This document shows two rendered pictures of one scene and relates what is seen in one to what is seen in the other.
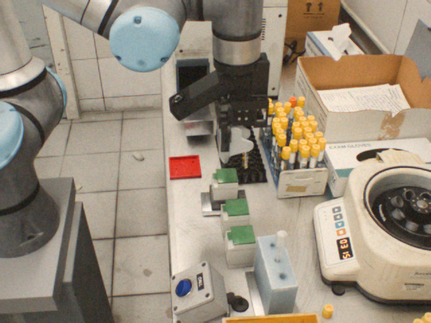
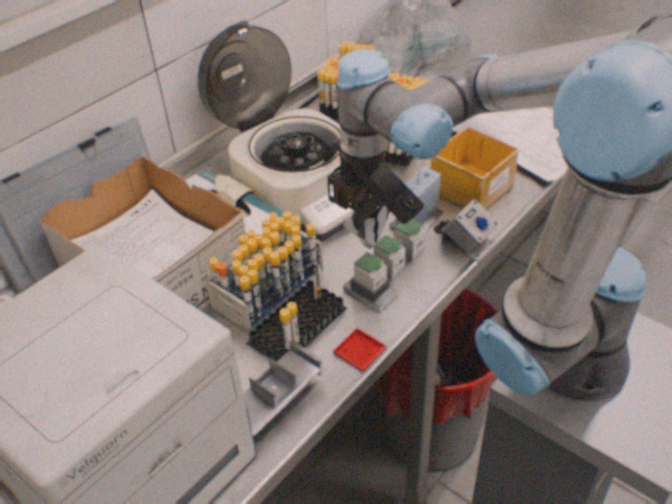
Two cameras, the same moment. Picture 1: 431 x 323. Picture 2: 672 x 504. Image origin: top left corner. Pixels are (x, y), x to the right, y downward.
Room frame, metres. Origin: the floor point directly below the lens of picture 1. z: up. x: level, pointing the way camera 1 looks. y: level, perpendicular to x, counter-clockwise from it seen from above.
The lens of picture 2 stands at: (1.34, 0.65, 1.89)
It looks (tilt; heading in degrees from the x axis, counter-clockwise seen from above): 43 degrees down; 227
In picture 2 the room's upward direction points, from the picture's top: 2 degrees counter-clockwise
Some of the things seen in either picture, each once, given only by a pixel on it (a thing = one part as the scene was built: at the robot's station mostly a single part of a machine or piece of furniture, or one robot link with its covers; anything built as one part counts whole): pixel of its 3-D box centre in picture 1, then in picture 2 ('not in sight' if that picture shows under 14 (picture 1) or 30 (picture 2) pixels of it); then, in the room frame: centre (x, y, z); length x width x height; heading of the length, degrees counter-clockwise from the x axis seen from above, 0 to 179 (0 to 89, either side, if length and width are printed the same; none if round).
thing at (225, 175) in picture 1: (225, 175); (369, 263); (0.64, -0.03, 0.95); 0.05 x 0.04 x 0.01; 95
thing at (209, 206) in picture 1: (223, 198); (370, 286); (0.64, -0.03, 0.89); 0.09 x 0.05 x 0.04; 95
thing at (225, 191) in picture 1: (224, 188); (370, 275); (0.64, -0.03, 0.92); 0.05 x 0.04 x 0.06; 95
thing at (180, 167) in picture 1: (184, 167); (359, 349); (0.75, 0.06, 0.88); 0.07 x 0.07 x 0.01; 6
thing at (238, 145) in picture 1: (236, 147); (368, 219); (0.63, -0.05, 1.04); 0.06 x 0.03 x 0.09; 95
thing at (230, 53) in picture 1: (236, 44); (362, 136); (0.65, -0.04, 1.22); 0.08 x 0.08 x 0.05
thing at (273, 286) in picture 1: (273, 279); (417, 202); (0.43, -0.10, 0.92); 0.10 x 0.07 x 0.10; 8
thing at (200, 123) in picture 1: (195, 101); (263, 395); (0.95, 0.04, 0.92); 0.21 x 0.07 x 0.05; 6
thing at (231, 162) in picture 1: (240, 137); (295, 304); (0.79, -0.07, 0.93); 0.17 x 0.09 x 0.11; 7
